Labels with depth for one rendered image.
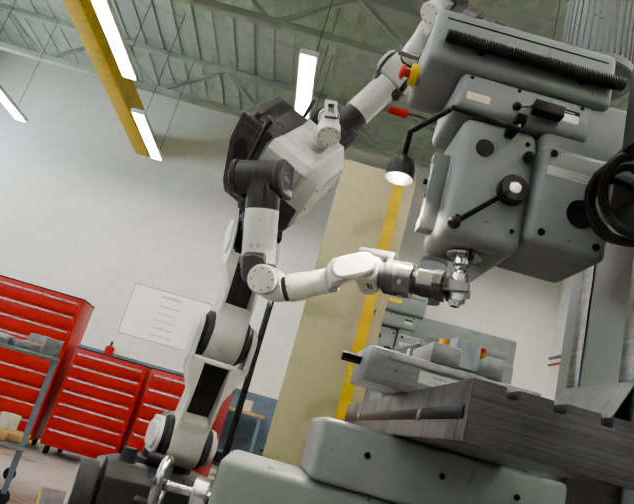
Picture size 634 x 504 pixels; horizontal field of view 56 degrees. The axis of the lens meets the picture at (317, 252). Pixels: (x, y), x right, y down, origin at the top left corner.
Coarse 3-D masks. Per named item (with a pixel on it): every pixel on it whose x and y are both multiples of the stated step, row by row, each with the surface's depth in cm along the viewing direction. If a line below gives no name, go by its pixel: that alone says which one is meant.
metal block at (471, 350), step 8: (456, 344) 122; (464, 344) 122; (472, 344) 123; (480, 344) 123; (464, 352) 122; (472, 352) 122; (480, 352) 122; (464, 360) 121; (472, 360) 122; (464, 368) 121; (472, 368) 121
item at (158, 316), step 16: (144, 288) 1039; (128, 304) 1029; (144, 304) 1032; (160, 304) 1034; (176, 304) 1036; (192, 304) 1038; (208, 304) 1041; (128, 320) 1022; (144, 320) 1024; (160, 320) 1026; (176, 320) 1029; (192, 320) 1031; (144, 336) 1017; (160, 336) 1019; (176, 336) 1021
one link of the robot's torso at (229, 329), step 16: (224, 240) 198; (224, 256) 193; (240, 256) 190; (224, 272) 190; (240, 272) 192; (224, 288) 188; (240, 288) 192; (224, 304) 184; (240, 304) 191; (208, 320) 183; (224, 320) 183; (240, 320) 185; (208, 336) 180; (224, 336) 181; (240, 336) 183; (208, 352) 182; (224, 352) 182; (240, 352) 183
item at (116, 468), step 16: (128, 448) 160; (144, 448) 205; (112, 464) 155; (128, 464) 157; (144, 464) 165; (96, 480) 164; (112, 480) 152; (128, 480) 153; (144, 480) 155; (176, 480) 167; (192, 480) 194; (96, 496) 151; (112, 496) 151; (128, 496) 152; (144, 496) 154; (176, 496) 157
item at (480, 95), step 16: (464, 80) 147; (480, 80) 147; (464, 96) 145; (480, 96) 145; (496, 96) 146; (512, 96) 146; (528, 96) 147; (544, 96) 147; (480, 112) 145; (496, 112) 145; (512, 112) 145; (528, 112) 145; (576, 112) 146; (448, 128) 155; (528, 128) 146; (544, 128) 145; (560, 128) 145; (576, 128) 145; (448, 144) 163
